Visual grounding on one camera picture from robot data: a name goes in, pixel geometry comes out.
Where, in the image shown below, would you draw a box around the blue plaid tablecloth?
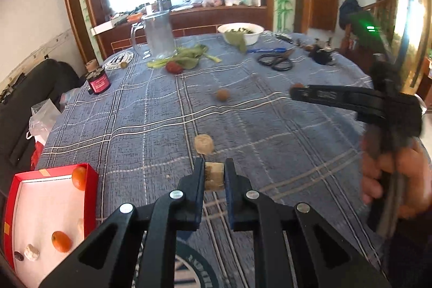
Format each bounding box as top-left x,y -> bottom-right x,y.
35,32 -> 432,288

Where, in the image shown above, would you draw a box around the orange mandarin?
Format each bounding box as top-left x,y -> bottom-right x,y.
51,231 -> 72,253

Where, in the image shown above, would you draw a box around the round printed emblem mat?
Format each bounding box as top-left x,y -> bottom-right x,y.
133,234 -> 237,288

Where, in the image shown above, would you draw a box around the round logo plate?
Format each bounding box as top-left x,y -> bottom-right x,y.
102,51 -> 136,70

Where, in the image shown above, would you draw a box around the green leafy vegetable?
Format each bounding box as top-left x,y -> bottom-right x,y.
147,44 -> 222,70

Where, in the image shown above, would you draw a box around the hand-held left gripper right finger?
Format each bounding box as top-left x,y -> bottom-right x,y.
225,158 -> 389,288

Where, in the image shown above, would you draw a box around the clear plastic bag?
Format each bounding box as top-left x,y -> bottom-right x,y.
26,99 -> 61,140

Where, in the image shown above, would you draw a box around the red labelled jar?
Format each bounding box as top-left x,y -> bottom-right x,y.
87,70 -> 111,95

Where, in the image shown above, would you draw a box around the gold framed panel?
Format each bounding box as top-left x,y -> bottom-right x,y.
393,0 -> 432,100

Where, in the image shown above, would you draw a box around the black scissors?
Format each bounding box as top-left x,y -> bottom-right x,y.
257,50 -> 295,72

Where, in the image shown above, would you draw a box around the wooden window counter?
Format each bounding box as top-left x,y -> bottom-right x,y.
93,5 -> 271,56

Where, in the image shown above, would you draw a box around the white bowl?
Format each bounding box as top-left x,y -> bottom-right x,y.
218,23 -> 264,46

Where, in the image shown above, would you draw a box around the small orange kumquat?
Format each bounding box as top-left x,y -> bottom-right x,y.
72,167 -> 87,191

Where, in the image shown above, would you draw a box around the long peeled banana piece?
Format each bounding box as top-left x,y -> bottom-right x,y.
24,243 -> 40,262

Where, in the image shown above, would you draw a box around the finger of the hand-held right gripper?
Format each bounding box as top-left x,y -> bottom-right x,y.
289,84 -> 387,124

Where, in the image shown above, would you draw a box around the black sofa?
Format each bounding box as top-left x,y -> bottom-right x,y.
0,59 -> 82,194

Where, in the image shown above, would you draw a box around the red cardboard box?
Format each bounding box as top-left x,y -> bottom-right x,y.
3,163 -> 99,278

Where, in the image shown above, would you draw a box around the green vegetable leaf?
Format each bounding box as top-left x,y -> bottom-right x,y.
224,31 -> 248,53

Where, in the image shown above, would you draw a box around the dark hanging jacket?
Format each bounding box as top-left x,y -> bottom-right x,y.
339,0 -> 363,30

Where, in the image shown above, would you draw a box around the person's right forearm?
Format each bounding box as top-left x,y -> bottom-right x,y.
385,214 -> 432,288

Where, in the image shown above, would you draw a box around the wooden stair railing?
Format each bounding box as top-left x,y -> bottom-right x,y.
341,0 -> 397,73

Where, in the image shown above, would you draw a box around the round peeled banana piece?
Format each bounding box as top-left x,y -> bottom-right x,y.
194,134 -> 214,154

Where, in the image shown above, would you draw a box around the person's right hand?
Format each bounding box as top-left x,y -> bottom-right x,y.
360,134 -> 432,220

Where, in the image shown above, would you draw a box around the clear glass pitcher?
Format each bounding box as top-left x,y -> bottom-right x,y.
130,11 -> 178,60

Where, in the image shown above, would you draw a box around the long white box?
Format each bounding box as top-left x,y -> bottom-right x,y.
91,21 -> 117,35

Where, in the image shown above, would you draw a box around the small black device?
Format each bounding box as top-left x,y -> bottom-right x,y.
309,45 -> 335,65

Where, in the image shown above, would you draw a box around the red plastic bag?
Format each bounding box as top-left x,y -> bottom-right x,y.
30,140 -> 45,171

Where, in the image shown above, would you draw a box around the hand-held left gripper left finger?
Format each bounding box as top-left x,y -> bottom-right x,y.
39,158 -> 206,288

